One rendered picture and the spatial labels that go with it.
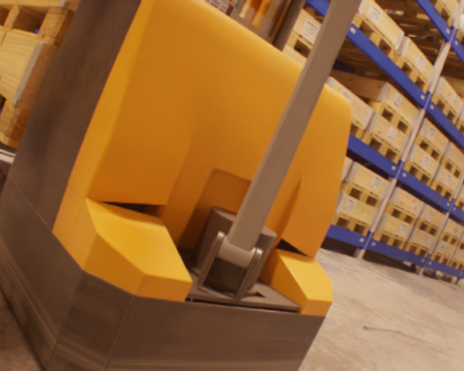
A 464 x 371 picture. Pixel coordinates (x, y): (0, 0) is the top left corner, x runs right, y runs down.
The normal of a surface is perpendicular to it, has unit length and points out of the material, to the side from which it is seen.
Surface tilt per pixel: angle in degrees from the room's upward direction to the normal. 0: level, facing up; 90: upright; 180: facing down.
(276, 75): 68
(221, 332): 90
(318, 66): 90
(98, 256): 90
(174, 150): 74
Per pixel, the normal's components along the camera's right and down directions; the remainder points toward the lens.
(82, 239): -0.68, -0.25
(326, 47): 0.00, 0.07
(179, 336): 0.62, 0.33
